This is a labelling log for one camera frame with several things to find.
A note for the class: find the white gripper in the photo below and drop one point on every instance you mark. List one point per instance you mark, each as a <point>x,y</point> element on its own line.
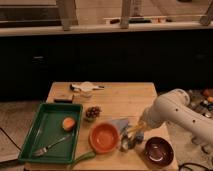
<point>151,118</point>

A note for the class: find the yellow banana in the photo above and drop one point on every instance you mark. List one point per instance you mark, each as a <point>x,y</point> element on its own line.
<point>131,131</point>

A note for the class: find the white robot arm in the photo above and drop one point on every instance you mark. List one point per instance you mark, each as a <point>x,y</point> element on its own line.
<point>173,106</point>

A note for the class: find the dark brown bowl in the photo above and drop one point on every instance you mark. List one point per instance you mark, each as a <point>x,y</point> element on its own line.
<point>158,151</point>

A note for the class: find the red bowl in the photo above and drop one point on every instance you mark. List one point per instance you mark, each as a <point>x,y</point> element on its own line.
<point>103,138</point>

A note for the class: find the grey cloth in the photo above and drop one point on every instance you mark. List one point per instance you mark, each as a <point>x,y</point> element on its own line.
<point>120,124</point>

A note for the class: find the small metal cup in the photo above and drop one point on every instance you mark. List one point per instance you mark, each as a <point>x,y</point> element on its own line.
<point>127,143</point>

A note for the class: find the bunch of dark grapes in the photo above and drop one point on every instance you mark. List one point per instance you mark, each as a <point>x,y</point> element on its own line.
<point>92,113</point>

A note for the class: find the white black kitchen tool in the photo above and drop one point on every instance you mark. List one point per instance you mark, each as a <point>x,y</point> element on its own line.
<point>85,87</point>

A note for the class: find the orange fruit half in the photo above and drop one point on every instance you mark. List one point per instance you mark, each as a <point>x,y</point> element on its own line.
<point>68,123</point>

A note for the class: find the green tray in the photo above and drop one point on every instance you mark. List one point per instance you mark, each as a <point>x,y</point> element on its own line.
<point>47,128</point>

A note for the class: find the silver fork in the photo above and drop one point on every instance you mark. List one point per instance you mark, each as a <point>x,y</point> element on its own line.
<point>43,150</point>

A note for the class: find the green utensil handle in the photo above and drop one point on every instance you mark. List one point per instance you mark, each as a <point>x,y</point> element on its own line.
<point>86,156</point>

